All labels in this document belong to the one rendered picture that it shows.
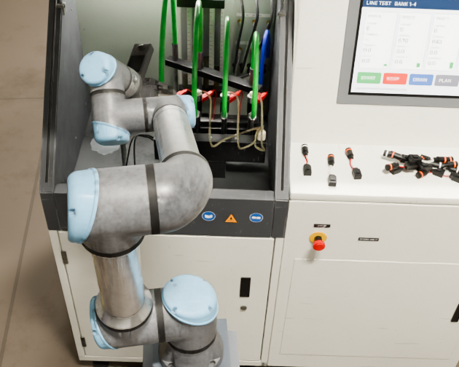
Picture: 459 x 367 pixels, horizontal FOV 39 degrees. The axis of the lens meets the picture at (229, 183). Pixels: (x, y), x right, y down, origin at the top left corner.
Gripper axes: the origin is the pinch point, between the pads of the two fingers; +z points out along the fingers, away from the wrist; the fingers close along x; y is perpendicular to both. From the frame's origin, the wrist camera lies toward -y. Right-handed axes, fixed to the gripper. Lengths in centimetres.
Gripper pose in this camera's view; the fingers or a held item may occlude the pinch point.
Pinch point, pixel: (161, 93)
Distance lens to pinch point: 172.2
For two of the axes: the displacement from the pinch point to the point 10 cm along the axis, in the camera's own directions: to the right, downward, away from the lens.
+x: 9.5, 0.3, -3.1
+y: -0.5, 10.0, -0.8
